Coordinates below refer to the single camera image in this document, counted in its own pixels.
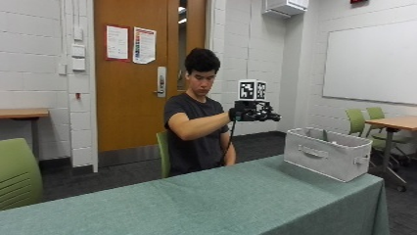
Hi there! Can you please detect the the person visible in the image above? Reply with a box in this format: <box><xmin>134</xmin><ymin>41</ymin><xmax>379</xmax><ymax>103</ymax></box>
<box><xmin>163</xmin><ymin>47</ymin><xmax>239</xmax><ymax>177</ymax></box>

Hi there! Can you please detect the silver door handle plate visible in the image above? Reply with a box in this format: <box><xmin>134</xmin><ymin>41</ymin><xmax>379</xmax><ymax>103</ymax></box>
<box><xmin>152</xmin><ymin>66</ymin><xmax>168</xmax><ymax>99</ymax></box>

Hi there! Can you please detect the white paper with red border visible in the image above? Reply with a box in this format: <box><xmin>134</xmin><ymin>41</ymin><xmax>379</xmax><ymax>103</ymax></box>
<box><xmin>104</xmin><ymin>24</ymin><xmax>131</xmax><ymax>63</ymax></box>

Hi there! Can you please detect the green tablecloth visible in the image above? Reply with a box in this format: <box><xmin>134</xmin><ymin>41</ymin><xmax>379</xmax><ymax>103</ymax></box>
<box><xmin>0</xmin><ymin>154</ymin><xmax>391</xmax><ymax>235</ymax></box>

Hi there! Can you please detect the wooden table with metal legs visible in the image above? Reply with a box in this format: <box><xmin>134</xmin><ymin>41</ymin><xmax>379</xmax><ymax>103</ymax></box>
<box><xmin>364</xmin><ymin>115</ymin><xmax>417</xmax><ymax>193</ymax></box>

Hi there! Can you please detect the grey fabric storage bin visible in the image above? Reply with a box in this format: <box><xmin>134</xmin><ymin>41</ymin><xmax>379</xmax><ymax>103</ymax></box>
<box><xmin>283</xmin><ymin>126</ymin><xmax>375</xmax><ymax>183</ymax></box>

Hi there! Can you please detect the white whiteboard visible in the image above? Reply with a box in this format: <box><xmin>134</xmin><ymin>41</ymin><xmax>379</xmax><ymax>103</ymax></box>
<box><xmin>323</xmin><ymin>20</ymin><xmax>417</xmax><ymax>106</ymax></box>

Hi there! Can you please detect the green chair with slotted back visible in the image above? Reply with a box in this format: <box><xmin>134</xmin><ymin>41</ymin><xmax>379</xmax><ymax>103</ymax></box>
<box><xmin>0</xmin><ymin>137</ymin><xmax>46</xmax><ymax>212</ymax></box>

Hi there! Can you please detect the white wall conduit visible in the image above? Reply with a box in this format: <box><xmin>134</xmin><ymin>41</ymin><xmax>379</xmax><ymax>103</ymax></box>
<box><xmin>72</xmin><ymin>0</ymin><xmax>86</xmax><ymax>42</ymax></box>

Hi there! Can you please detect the white paper with colourful strip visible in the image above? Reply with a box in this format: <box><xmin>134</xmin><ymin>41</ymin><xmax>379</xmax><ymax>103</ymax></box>
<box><xmin>132</xmin><ymin>26</ymin><xmax>158</xmax><ymax>66</ymax></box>

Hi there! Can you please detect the wooden door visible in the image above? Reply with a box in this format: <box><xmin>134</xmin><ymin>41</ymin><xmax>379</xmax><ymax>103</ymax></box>
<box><xmin>92</xmin><ymin>0</ymin><xmax>208</xmax><ymax>153</ymax></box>

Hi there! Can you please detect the white cube with black markers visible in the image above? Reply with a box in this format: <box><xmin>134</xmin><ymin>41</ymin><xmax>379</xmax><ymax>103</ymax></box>
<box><xmin>238</xmin><ymin>78</ymin><xmax>268</xmax><ymax>102</ymax></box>

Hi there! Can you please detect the black glove cable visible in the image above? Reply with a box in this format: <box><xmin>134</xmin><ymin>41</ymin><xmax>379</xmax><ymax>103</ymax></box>
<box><xmin>220</xmin><ymin>119</ymin><xmax>239</xmax><ymax>166</ymax></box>

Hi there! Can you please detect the white wall switch box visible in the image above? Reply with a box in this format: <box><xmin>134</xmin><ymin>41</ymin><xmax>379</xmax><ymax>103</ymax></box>
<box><xmin>71</xmin><ymin>44</ymin><xmax>88</xmax><ymax>59</ymax></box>
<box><xmin>71</xmin><ymin>58</ymin><xmax>88</xmax><ymax>71</ymax></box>

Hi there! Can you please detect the white wall-mounted unit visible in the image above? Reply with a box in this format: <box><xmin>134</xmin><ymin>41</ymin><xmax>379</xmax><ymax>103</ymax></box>
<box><xmin>262</xmin><ymin>0</ymin><xmax>311</xmax><ymax>19</ymax></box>

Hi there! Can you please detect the wooden side table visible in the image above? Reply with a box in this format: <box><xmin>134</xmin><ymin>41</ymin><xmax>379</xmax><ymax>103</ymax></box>
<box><xmin>0</xmin><ymin>108</ymin><xmax>51</xmax><ymax>161</ymax></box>

